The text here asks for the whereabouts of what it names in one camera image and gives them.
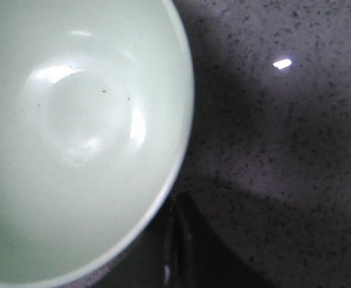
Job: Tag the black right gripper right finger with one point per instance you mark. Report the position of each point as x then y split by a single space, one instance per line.
201 258

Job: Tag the light green bowl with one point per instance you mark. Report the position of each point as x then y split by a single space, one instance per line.
96 105

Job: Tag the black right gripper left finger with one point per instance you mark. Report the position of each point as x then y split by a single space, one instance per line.
144 263

